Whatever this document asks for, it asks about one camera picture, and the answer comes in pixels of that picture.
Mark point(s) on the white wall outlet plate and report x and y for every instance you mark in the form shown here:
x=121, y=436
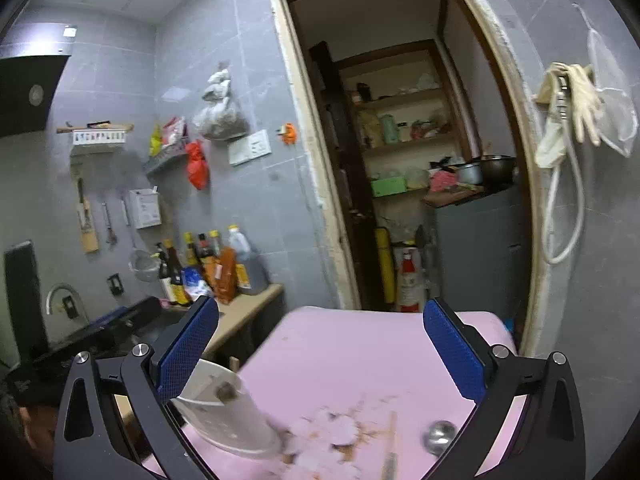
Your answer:
x=250, y=148

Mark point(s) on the white plastic utensil holder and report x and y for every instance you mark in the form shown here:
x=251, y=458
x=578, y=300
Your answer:
x=230, y=420

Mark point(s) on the white knotted plastic bag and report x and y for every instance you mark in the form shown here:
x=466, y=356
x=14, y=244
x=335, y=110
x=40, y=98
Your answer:
x=217, y=82

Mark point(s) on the hanging metal peeler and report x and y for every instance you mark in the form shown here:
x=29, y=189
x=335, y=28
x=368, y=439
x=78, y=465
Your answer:
x=110, y=230

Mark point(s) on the steel faucet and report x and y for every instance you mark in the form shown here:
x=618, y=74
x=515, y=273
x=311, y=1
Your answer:
x=62, y=292

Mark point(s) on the dark soy sauce bottle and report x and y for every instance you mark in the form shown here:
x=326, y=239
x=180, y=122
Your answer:
x=176, y=275

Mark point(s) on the kitchen knife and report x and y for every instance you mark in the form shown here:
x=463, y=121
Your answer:
x=83, y=205

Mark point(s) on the green canister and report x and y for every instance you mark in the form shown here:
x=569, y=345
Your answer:
x=390, y=129

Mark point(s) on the wooden shelf unit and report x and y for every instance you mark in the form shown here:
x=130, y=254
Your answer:
x=400, y=100

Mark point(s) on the white paper box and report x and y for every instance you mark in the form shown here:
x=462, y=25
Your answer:
x=145, y=208

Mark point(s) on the cream rubber glove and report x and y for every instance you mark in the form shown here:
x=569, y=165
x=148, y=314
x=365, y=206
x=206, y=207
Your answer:
x=550, y=135
x=587, y=105

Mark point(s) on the dark wooden board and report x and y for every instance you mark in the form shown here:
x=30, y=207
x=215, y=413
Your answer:
x=452, y=197

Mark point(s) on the red-label sauce bottle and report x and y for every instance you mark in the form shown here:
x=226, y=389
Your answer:
x=205, y=252

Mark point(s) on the metal wall tap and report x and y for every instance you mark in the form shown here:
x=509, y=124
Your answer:
x=561, y=95

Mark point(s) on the grey wall shelf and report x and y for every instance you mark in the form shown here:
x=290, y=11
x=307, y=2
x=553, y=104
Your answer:
x=165, y=162

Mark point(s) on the grey cabinet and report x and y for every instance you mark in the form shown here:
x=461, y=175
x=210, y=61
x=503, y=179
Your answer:
x=480, y=255

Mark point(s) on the orange wall hook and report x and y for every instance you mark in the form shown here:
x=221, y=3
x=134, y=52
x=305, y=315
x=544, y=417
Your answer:
x=287, y=133

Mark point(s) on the black range hood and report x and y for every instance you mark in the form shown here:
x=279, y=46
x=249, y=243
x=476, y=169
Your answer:
x=27, y=95

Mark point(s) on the clear yellow-capped bottle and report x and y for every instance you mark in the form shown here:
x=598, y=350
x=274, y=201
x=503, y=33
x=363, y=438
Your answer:
x=215, y=242

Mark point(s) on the red cloth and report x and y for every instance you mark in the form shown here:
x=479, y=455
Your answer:
x=442, y=181

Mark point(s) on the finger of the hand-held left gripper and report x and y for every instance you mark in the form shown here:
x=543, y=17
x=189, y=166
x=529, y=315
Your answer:
x=112, y=317

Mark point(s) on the green box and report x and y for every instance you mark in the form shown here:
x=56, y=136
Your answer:
x=388, y=187

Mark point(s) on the clear bag of dried goods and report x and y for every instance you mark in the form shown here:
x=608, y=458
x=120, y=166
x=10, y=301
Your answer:
x=220, y=120

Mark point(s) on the wooden chopstick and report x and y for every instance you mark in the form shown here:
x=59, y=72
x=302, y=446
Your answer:
x=390, y=450

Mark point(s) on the black wok pot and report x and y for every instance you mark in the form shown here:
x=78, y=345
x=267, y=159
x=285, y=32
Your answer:
x=497, y=169

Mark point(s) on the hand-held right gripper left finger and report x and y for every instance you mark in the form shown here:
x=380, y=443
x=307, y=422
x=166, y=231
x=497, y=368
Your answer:
x=187, y=350

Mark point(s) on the yellow-capped sauce bottle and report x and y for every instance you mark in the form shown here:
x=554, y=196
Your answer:
x=190, y=252

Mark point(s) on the wooden cutting board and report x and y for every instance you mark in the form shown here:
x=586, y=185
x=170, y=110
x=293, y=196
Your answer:
x=90, y=242

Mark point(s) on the beige kitchen counter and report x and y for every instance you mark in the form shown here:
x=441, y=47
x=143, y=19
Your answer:
x=245, y=310

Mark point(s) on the metal pot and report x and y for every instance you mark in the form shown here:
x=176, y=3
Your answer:
x=469, y=173

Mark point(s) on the yellow snack packet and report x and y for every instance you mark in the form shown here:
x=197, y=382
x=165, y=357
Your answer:
x=155, y=142

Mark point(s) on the clear hanging mesh bag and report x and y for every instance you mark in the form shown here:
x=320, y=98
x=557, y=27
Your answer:
x=612, y=105

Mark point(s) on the large dark oil jug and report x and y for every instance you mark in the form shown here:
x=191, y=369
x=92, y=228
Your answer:
x=250, y=265

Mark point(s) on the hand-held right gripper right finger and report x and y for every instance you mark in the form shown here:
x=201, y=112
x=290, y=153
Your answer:
x=452, y=350

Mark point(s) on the wooden door frame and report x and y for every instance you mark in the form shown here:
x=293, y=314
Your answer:
x=300, y=135

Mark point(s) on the red fire extinguisher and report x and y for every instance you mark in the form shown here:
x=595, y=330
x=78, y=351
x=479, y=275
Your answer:
x=411, y=285

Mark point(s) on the metal mesh strainer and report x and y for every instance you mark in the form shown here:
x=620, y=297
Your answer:
x=144, y=266

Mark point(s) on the black wall socket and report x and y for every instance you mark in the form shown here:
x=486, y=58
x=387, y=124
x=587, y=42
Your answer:
x=70, y=307
x=115, y=284

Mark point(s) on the red plastic bag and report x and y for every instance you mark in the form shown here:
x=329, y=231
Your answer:
x=197, y=167

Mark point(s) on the white plastic wall basket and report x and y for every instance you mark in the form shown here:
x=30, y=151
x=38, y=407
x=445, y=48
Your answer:
x=99, y=141

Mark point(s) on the person's left hand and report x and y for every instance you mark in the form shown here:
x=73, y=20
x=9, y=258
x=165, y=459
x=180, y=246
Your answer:
x=40, y=430

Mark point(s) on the metal ladle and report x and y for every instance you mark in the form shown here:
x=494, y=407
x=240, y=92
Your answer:
x=441, y=437

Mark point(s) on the yellow roll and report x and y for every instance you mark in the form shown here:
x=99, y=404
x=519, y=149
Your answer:
x=385, y=265

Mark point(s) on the red snack packet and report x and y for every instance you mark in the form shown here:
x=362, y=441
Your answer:
x=173, y=132

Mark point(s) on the pink floral tablecloth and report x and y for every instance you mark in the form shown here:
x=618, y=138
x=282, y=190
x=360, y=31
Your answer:
x=340, y=360

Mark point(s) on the white and blue bag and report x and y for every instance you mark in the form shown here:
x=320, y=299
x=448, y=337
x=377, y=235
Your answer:
x=196, y=284

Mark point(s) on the dark sauce pump bottle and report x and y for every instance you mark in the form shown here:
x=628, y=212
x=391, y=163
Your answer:
x=164, y=280

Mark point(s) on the orange spice packet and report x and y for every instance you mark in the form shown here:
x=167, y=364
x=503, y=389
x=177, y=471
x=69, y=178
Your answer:
x=225, y=275

